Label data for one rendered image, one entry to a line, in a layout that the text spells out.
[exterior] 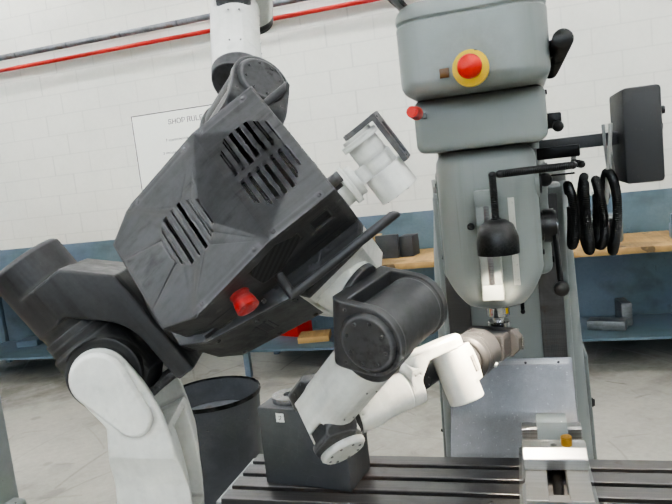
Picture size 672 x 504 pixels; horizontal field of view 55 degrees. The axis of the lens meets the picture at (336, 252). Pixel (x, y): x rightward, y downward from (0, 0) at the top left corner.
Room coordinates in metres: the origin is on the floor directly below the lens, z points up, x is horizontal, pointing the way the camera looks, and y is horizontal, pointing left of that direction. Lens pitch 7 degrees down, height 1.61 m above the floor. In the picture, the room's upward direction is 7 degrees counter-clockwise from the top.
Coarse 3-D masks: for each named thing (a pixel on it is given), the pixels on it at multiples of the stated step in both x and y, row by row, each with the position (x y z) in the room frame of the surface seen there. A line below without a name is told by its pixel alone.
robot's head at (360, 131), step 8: (376, 112) 0.99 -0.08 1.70; (368, 120) 0.97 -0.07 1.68; (376, 120) 0.97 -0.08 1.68; (384, 120) 1.00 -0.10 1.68; (360, 128) 0.98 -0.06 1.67; (368, 128) 0.98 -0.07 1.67; (384, 128) 0.97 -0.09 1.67; (344, 136) 0.99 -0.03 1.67; (352, 136) 0.98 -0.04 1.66; (360, 136) 0.97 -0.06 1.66; (384, 136) 0.97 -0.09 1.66; (392, 136) 0.98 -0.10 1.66; (344, 144) 0.99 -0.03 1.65; (352, 144) 0.97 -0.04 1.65; (392, 144) 0.97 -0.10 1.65; (400, 144) 0.99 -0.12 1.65; (400, 152) 0.97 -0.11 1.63; (408, 152) 0.99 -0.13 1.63
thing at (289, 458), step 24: (264, 408) 1.43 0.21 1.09; (288, 408) 1.41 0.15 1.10; (264, 432) 1.44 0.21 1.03; (288, 432) 1.41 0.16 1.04; (264, 456) 1.44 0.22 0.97; (288, 456) 1.41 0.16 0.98; (312, 456) 1.38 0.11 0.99; (360, 456) 1.41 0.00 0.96; (288, 480) 1.41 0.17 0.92; (312, 480) 1.39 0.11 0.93; (336, 480) 1.36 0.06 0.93
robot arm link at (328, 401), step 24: (312, 384) 0.95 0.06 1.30; (336, 384) 0.90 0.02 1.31; (360, 384) 0.88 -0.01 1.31; (312, 408) 0.94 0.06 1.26; (336, 408) 0.91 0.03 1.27; (360, 408) 0.93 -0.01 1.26; (312, 432) 0.95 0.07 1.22; (336, 432) 0.93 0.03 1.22; (360, 432) 0.99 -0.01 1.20; (336, 456) 0.98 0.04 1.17
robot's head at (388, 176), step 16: (368, 144) 0.97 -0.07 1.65; (368, 160) 0.97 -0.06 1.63; (384, 160) 0.97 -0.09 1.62; (400, 160) 0.98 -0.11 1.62; (352, 176) 0.97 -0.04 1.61; (368, 176) 0.98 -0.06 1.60; (384, 176) 0.97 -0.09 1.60; (400, 176) 0.97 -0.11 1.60; (384, 192) 0.97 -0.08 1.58; (400, 192) 0.97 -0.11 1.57
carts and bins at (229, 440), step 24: (192, 384) 3.21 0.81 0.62; (216, 384) 3.25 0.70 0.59; (240, 384) 3.22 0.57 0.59; (192, 408) 3.17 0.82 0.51; (216, 408) 2.80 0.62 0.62; (240, 408) 2.86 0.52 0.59; (216, 432) 2.81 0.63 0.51; (240, 432) 2.86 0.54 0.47; (216, 456) 2.81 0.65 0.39; (240, 456) 2.85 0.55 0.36; (216, 480) 2.82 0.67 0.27
